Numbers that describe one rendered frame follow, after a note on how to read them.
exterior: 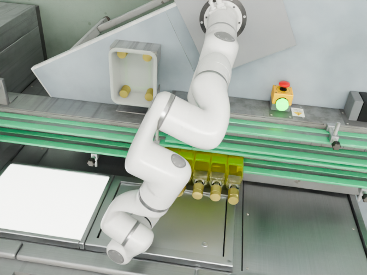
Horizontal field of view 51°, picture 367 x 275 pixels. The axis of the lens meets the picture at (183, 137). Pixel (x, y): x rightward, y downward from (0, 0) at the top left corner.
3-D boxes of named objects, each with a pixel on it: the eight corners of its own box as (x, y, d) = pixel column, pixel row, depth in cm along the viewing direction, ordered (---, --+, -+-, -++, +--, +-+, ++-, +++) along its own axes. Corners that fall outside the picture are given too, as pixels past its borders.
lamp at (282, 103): (274, 107, 139) (274, 111, 136) (276, 96, 136) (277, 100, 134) (286, 108, 138) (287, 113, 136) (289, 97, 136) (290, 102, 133)
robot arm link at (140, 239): (116, 228, 94) (148, 250, 94) (136, 201, 103) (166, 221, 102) (100, 256, 104) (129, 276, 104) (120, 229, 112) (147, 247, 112)
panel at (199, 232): (10, 166, 152) (-43, 231, 125) (9, 160, 151) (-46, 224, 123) (235, 196, 145) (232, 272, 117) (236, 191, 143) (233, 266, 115)
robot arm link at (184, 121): (192, 58, 87) (180, 89, 75) (244, 86, 88) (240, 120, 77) (168, 103, 95) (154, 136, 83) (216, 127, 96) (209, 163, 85)
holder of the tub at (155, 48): (118, 103, 156) (113, 113, 150) (115, 39, 140) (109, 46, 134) (159, 108, 155) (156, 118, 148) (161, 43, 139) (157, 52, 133)
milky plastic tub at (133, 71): (117, 93, 153) (111, 103, 145) (114, 39, 140) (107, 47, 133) (160, 97, 151) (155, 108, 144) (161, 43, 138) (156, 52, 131)
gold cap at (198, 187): (193, 190, 127) (191, 198, 124) (193, 181, 125) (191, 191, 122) (203, 191, 127) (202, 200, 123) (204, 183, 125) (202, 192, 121)
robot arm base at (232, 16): (195, -1, 123) (189, 16, 111) (232, -16, 119) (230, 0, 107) (211, 42, 131) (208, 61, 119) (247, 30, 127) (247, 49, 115)
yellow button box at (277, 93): (269, 100, 146) (270, 109, 139) (273, 82, 141) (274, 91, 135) (288, 102, 145) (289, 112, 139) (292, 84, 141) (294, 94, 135)
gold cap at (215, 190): (223, 188, 125) (223, 197, 121) (216, 193, 127) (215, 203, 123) (215, 182, 124) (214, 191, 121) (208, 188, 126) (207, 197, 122)
